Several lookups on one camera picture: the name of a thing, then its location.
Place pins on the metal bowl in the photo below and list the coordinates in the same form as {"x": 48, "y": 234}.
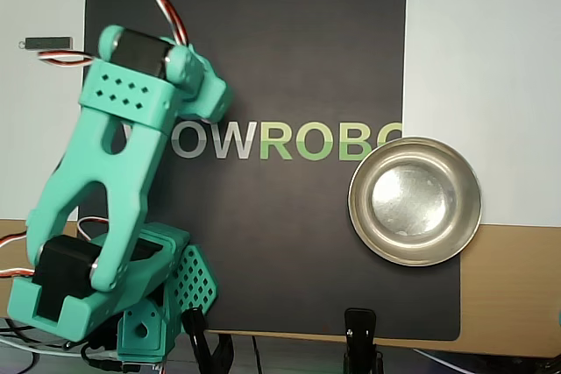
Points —
{"x": 416, "y": 201}

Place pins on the white paper sheet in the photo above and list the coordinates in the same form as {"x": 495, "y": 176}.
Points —
{"x": 39, "y": 129}
{"x": 482, "y": 63}

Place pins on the black mat with WOWROBO print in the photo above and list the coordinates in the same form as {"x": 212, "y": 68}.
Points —
{"x": 285, "y": 238}

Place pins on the black spring-arm camera stand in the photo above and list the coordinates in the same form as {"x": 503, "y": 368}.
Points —
{"x": 359, "y": 326}

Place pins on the teal 3D-printed robot arm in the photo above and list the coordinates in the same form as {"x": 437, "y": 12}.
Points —
{"x": 131, "y": 120}

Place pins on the black USB stick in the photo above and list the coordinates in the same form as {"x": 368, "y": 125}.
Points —
{"x": 46, "y": 43}

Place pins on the black table clamp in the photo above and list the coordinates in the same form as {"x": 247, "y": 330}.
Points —
{"x": 195, "y": 334}

